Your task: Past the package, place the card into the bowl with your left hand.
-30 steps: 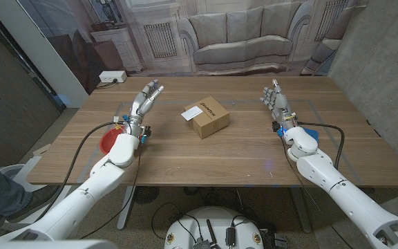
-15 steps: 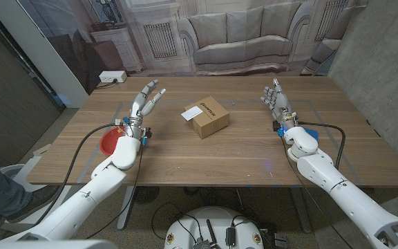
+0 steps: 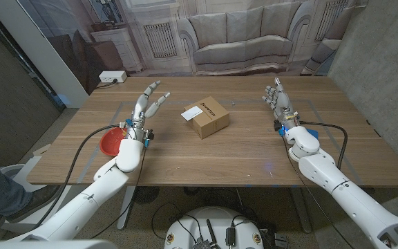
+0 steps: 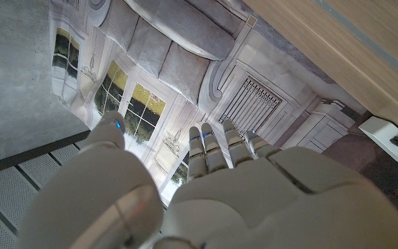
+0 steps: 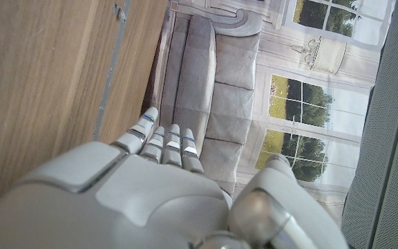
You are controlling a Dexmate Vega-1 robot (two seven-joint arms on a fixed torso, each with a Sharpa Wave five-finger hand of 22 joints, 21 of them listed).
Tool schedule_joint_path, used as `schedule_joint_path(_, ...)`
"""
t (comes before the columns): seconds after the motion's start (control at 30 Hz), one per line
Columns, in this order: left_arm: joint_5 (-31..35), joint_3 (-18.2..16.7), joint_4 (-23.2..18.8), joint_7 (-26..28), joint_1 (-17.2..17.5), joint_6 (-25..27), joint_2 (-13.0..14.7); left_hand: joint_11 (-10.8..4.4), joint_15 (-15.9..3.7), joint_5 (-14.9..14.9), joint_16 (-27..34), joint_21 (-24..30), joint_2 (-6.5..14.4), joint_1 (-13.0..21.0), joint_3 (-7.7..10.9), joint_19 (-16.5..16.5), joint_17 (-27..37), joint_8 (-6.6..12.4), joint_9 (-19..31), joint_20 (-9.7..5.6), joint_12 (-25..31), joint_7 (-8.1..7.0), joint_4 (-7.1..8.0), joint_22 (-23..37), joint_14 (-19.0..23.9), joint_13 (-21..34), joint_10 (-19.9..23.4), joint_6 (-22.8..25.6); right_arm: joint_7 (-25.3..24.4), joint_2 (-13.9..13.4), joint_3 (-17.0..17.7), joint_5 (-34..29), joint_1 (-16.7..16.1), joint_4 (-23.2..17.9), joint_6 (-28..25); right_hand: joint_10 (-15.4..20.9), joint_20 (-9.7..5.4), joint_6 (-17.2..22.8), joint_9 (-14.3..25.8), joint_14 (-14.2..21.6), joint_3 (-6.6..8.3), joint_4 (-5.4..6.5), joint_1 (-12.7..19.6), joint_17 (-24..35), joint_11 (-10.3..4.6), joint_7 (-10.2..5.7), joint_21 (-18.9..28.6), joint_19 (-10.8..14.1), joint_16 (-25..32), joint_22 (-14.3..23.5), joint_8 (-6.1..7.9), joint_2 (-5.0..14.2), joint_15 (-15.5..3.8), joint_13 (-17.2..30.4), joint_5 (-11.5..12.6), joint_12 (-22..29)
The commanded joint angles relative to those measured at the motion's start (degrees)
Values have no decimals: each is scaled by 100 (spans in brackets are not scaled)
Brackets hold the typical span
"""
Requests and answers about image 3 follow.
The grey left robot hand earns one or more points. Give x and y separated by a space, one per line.
140 109

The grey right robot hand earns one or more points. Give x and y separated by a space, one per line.
282 102

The white card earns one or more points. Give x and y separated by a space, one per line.
192 113

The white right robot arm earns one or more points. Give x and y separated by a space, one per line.
351 197

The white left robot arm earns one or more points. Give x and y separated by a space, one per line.
81 207

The red bowl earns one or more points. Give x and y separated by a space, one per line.
111 143

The white power strip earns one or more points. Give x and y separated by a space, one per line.
112 76

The brown cardboard box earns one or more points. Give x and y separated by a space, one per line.
209 121

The printed living room backdrop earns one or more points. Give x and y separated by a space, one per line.
240 38

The white table leg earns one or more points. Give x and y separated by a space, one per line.
126 207

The grey table leg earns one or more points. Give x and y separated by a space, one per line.
301 207

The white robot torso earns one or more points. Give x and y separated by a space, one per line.
213 221

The white floor stand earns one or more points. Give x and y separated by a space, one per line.
23 176

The dark brown shoe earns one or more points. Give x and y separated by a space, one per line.
36 200

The black floor box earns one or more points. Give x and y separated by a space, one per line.
280 241

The black antenna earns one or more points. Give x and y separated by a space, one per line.
211 233

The black adapter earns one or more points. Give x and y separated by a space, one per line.
230 237

